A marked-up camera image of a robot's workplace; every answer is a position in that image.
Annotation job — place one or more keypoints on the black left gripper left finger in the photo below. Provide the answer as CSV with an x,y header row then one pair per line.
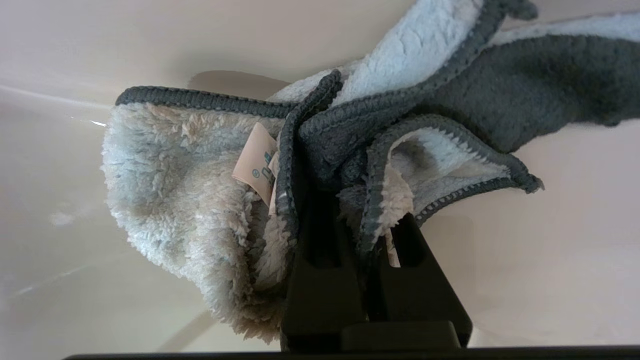
x,y
320,290

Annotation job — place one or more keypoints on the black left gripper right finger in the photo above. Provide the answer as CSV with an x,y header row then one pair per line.
x,y
425,290

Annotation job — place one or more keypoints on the blue grey fleece cloth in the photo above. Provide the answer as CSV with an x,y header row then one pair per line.
x,y
175,190

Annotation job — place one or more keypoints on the white ceramic sink vanity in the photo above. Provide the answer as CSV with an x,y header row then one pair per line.
x,y
550,250

